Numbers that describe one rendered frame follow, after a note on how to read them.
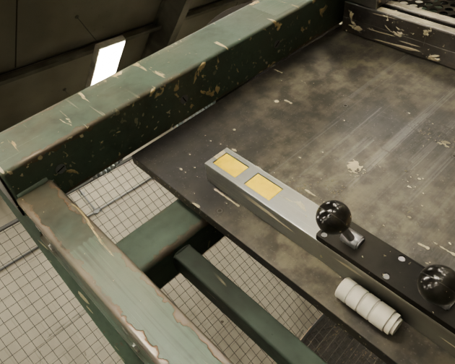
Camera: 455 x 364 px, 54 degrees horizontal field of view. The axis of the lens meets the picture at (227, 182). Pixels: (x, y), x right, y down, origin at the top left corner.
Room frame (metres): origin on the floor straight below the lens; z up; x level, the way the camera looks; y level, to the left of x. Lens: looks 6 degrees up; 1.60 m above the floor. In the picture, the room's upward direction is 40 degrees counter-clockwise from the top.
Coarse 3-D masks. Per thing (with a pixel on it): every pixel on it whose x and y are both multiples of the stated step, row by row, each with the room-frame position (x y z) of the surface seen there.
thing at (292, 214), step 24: (216, 168) 0.68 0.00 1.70; (240, 192) 0.66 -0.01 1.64; (288, 192) 0.65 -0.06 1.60; (264, 216) 0.65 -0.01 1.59; (288, 216) 0.62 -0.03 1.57; (312, 216) 0.62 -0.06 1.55; (312, 240) 0.60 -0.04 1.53; (336, 264) 0.59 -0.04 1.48; (384, 288) 0.55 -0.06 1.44; (408, 312) 0.54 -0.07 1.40; (432, 336) 0.54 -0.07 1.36
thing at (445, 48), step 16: (352, 0) 0.96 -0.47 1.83; (368, 0) 0.93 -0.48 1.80; (384, 0) 0.94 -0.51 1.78; (352, 16) 0.98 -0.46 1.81; (368, 16) 0.95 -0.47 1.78; (384, 16) 0.93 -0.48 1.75; (400, 16) 0.91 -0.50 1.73; (416, 16) 0.92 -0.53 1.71; (432, 16) 0.90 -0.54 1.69; (352, 32) 1.01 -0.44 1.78; (368, 32) 0.98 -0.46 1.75; (384, 32) 0.95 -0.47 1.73; (400, 32) 0.93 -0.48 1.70; (416, 32) 0.90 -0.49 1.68; (432, 32) 0.88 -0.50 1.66; (448, 32) 0.86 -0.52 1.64; (400, 48) 0.95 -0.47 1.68; (416, 48) 0.92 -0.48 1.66; (432, 48) 0.90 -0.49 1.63; (448, 48) 0.88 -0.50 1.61; (448, 64) 0.90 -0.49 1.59
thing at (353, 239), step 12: (324, 204) 0.48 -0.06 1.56; (336, 204) 0.47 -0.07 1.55; (324, 216) 0.47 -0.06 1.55; (336, 216) 0.47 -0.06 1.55; (348, 216) 0.47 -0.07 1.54; (324, 228) 0.48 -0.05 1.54; (336, 228) 0.47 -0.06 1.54; (348, 228) 0.58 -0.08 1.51; (348, 240) 0.57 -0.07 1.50; (360, 240) 0.57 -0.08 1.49
